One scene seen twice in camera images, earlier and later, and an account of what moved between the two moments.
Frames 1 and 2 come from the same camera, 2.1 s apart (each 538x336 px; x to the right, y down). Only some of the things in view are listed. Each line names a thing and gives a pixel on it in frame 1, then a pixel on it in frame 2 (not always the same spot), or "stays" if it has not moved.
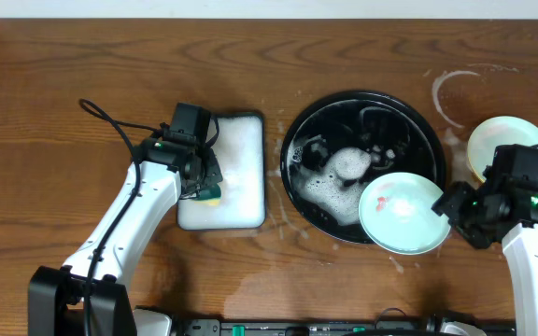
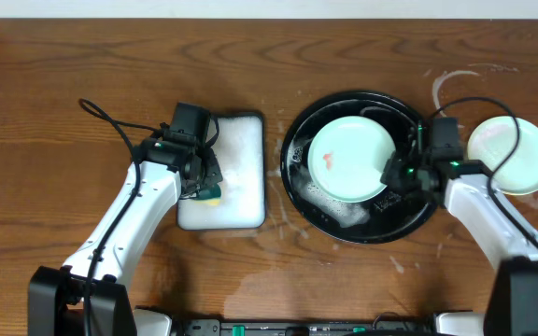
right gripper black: [450, 203] → [391, 176]
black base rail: [391, 322] stays
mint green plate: [500, 131] stays
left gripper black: [208, 173] stays
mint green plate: [396, 214] → [346, 157]
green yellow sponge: [210, 196] stays
